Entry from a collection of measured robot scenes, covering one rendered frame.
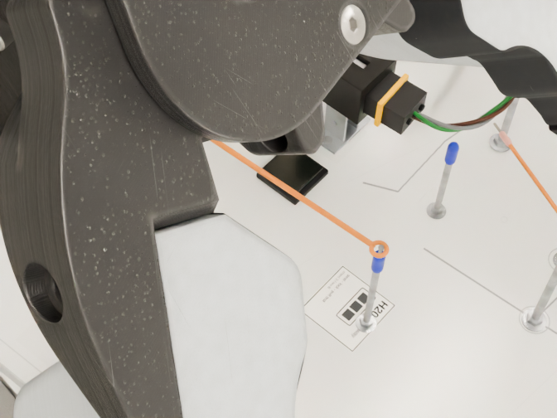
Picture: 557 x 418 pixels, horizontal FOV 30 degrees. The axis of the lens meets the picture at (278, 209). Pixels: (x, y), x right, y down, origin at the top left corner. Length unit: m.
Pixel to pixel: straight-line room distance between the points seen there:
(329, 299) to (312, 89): 0.60
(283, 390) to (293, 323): 0.01
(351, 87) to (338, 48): 0.59
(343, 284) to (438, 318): 0.07
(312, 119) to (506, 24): 0.06
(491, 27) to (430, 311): 0.57
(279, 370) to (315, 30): 0.05
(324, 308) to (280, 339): 0.59
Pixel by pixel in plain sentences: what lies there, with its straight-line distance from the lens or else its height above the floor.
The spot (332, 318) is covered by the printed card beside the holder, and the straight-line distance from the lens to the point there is 0.74.
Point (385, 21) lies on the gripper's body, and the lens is 0.17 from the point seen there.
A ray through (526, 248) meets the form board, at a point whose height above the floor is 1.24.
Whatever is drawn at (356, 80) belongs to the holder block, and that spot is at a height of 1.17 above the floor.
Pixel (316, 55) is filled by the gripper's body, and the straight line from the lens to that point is 0.15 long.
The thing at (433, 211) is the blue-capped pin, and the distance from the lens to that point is 0.79.
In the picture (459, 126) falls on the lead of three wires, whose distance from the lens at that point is 0.75.
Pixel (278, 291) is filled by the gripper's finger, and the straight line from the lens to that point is 0.15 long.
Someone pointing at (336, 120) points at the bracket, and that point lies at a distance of 0.81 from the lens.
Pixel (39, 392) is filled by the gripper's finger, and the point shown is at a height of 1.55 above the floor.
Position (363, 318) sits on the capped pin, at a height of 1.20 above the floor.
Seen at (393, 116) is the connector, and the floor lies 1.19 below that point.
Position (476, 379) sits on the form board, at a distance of 0.74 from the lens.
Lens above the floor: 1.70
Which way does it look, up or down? 49 degrees down
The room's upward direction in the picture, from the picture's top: 99 degrees clockwise
